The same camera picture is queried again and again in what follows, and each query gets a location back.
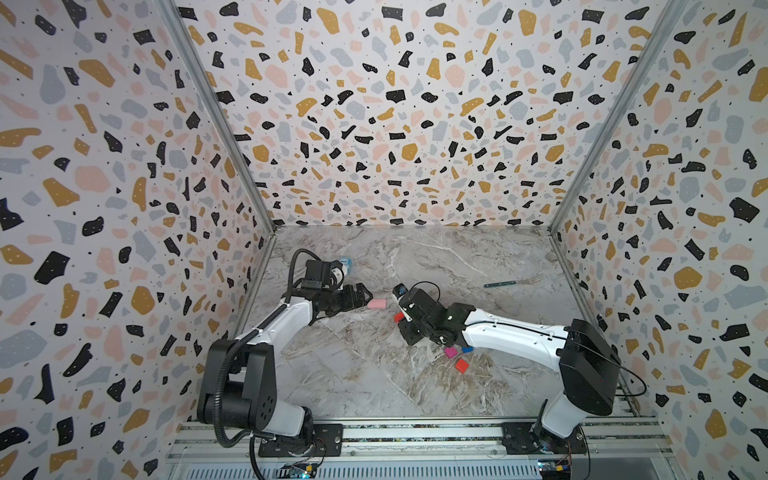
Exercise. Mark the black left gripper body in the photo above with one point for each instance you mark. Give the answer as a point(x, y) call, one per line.
point(340, 300)

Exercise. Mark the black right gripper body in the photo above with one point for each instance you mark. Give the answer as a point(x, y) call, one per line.
point(411, 318)

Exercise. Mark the pink rectangular block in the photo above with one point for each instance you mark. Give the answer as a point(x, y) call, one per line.
point(377, 304)

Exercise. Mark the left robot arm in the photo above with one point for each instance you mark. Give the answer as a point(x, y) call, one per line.
point(239, 387)

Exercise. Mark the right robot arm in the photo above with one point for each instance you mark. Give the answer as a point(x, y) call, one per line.
point(587, 367)

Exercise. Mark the small red cube block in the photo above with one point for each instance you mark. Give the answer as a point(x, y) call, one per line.
point(462, 366)

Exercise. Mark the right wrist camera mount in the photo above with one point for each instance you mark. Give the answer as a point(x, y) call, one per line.
point(415, 303)

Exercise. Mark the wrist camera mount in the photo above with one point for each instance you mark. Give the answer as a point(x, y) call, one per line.
point(324, 276)
point(415, 303)

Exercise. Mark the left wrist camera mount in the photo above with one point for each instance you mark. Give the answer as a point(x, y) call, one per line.
point(324, 276)

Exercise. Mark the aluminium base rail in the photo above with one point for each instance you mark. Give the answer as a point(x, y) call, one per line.
point(494, 438)

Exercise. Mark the left corner metal post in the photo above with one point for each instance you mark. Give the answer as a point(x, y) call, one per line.
point(169, 13)

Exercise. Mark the corner metal post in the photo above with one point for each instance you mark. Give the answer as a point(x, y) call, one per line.
point(169, 13)
point(668, 18)

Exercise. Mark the right corner metal post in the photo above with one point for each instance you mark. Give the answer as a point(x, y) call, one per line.
point(668, 18)

